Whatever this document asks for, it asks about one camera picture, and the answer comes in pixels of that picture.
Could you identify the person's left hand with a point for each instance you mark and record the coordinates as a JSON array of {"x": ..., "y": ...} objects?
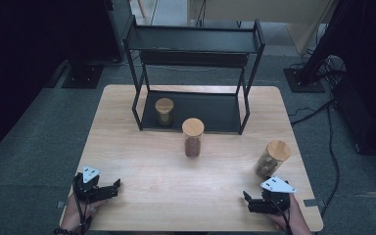
[{"x": 73, "y": 215}]

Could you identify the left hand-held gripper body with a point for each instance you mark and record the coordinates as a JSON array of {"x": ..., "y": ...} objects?
[{"x": 89, "y": 191}]

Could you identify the tall glass jar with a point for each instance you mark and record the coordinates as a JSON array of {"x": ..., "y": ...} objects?
[{"x": 193, "y": 127}]

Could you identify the dark curtain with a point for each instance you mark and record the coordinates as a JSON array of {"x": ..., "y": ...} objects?
[{"x": 13, "y": 65}]

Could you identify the black metal shelf rack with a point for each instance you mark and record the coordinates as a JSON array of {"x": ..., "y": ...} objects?
[{"x": 209, "y": 111}]

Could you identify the grey tape strip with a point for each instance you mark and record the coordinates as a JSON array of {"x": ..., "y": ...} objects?
[
  {"x": 313, "y": 202},
  {"x": 60, "y": 204}
]

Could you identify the person's right hand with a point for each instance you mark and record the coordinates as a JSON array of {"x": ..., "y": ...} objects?
[{"x": 297, "y": 223}]

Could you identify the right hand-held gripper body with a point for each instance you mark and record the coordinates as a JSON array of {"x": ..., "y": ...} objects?
[{"x": 275, "y": 202}]

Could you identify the small glass jar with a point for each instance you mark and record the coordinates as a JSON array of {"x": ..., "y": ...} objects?
[{"x": 164, "y": 106}]

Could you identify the black equipment box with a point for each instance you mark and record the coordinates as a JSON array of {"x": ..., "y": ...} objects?
[{"x": 355, "y": 114}]

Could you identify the glass jar of dried mushrooms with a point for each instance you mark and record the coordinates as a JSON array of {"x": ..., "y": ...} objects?
[{"x": 278, "y": 150}]

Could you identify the black floor stand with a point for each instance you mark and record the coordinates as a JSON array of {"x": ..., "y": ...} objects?
[
  {"x": 303, "y": 81},
  {"x": 83, "y": 76}
]

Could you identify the black upright panel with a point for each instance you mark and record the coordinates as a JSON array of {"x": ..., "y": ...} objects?
[{"x": 119, "y": 29}]

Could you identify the beige wooden board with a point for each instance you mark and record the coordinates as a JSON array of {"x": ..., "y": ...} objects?
[{"x": 258, "y": 9}]

